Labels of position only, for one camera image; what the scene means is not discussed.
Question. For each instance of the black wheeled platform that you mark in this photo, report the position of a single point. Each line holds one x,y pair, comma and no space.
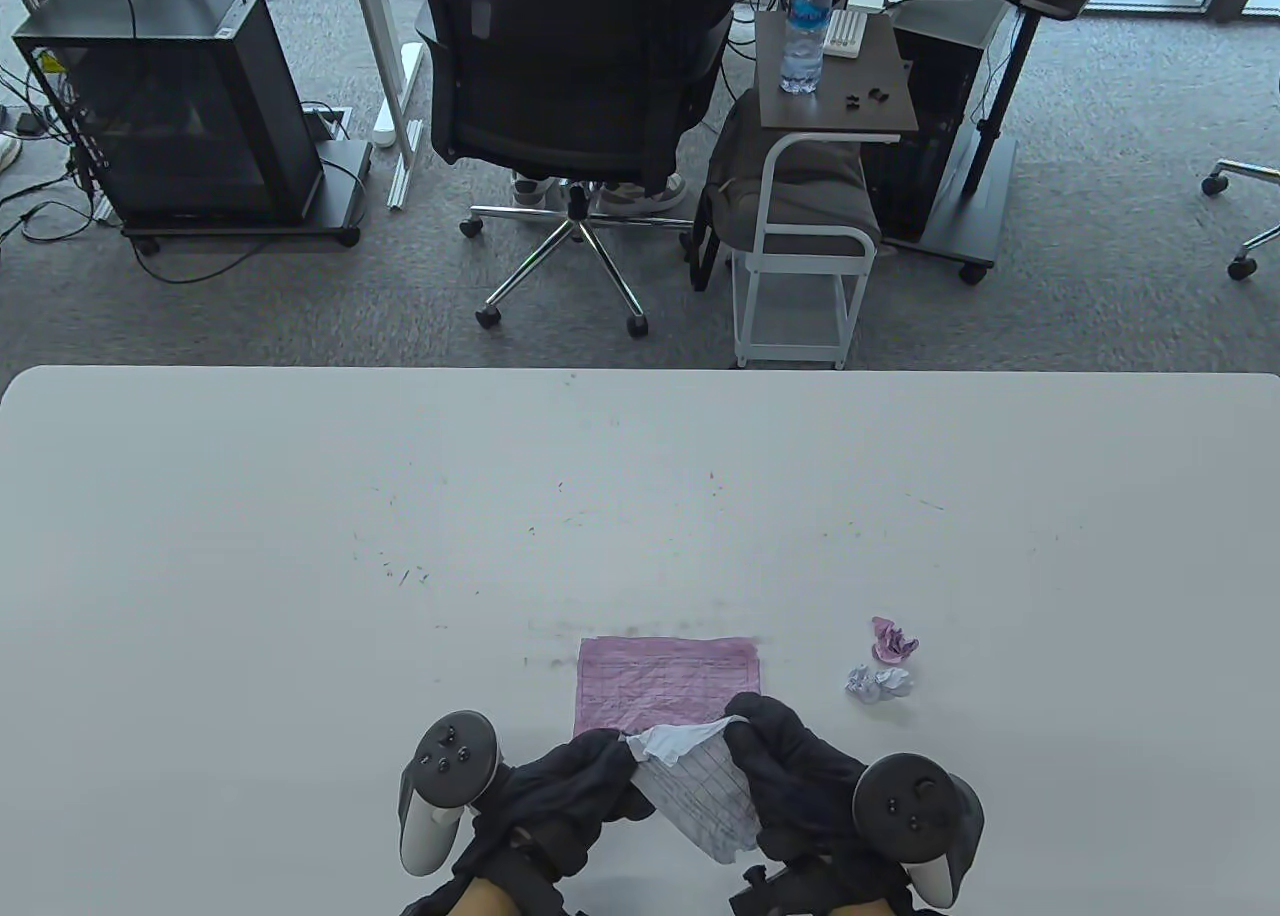
340,186

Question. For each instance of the white desk leg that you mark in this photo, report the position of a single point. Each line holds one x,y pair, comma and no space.
385,56

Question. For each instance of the black computer tower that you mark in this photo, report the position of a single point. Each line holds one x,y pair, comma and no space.
940,176

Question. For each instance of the person's left hand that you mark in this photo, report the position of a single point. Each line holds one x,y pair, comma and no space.
560,806

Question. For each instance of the white ribbed box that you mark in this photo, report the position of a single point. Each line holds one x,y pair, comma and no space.
847,34

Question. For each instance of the black mesh office chair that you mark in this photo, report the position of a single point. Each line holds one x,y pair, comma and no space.
570,66
1245,256

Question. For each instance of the person's left forearm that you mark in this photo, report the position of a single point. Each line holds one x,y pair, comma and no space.
482,898

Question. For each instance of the white paper invoice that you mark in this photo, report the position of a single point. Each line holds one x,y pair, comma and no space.
700,786
878,684

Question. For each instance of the clear plastic water bottle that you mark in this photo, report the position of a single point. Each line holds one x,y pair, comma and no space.
805,31

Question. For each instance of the person's right hand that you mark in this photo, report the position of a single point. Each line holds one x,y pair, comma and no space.
800,796

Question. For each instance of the floor socket box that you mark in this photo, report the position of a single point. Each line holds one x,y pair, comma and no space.
325,124

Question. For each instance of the black computer case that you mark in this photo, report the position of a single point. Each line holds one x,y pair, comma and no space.
180,106

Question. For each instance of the grey bag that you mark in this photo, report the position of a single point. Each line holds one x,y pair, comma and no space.
810,206

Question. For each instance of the brown side table white frame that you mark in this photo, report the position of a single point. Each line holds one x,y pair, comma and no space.
840,121

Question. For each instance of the black standing desk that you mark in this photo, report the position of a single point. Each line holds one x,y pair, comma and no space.
1000,106

